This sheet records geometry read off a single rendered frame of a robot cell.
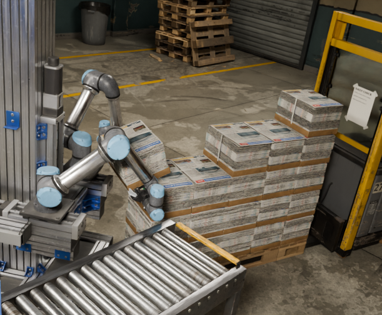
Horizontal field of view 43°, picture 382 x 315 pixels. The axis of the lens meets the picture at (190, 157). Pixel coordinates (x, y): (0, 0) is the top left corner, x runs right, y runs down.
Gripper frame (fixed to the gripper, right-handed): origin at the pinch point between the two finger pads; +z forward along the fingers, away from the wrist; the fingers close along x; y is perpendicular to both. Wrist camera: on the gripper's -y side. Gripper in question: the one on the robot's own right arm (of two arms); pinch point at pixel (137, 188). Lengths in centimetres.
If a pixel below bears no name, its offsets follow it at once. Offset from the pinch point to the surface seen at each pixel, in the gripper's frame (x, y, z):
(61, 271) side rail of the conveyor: 56, 19, -61
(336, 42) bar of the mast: -194, 14, 51
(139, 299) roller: 30, 9, -89
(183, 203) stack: -24.5, -22.4, -4.2
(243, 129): -88, -7, 23
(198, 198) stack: -35.3, -24.4, -3.6
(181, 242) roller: -3, -4, -55
